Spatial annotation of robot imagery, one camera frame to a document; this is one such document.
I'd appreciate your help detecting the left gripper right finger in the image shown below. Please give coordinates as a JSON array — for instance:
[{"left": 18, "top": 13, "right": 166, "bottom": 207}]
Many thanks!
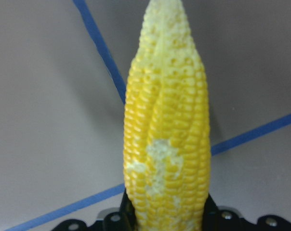
[{"left": 202, "top": 194, "right": 219, "bottom": 231}]

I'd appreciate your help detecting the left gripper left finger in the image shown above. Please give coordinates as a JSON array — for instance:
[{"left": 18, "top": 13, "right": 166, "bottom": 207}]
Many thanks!
[{"left": 119, "top": 190, "right": 137, "bottom": 231}]

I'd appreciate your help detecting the yellow corn cob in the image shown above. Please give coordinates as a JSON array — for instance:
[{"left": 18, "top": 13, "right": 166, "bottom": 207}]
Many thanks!
[{"left": 123, "top": 0, "right": 211, "bottom": 231}]

